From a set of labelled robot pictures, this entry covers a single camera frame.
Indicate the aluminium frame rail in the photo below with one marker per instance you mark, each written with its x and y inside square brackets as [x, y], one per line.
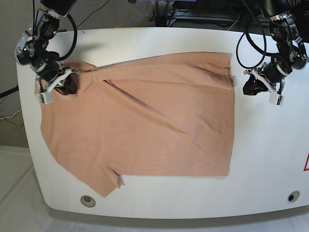
[230, 21]

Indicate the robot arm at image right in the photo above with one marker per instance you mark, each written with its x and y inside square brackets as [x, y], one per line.
[289, 28]

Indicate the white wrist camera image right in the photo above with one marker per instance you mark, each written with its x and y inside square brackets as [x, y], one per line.
[276, 99]

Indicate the table cable grommet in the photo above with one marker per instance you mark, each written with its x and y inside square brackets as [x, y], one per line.
[87, 201]
[293, 196]

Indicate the right table cable grommet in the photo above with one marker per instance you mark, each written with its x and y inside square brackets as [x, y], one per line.
[293, 196]

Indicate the black desk leg base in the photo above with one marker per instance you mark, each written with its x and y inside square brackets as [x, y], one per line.
[161, 11]

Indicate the peach orange T-shirt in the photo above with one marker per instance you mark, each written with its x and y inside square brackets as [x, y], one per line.
[170, 115]

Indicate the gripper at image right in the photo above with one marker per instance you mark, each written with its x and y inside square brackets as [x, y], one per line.
[268, 78]

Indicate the left table cable grommet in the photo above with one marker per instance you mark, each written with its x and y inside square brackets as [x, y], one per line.
[87, 201]

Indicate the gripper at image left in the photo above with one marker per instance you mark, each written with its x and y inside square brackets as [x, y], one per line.
[62, 80]

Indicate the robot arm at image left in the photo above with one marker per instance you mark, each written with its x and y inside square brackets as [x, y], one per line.
[31, 48]

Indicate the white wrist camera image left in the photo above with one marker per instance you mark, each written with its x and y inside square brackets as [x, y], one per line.
[44, 97]

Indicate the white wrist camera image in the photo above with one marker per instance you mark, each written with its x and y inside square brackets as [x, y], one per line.
[44, 97]
[276, 99]

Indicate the black bar at left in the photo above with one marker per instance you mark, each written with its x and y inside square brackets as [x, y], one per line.
[9, 92]

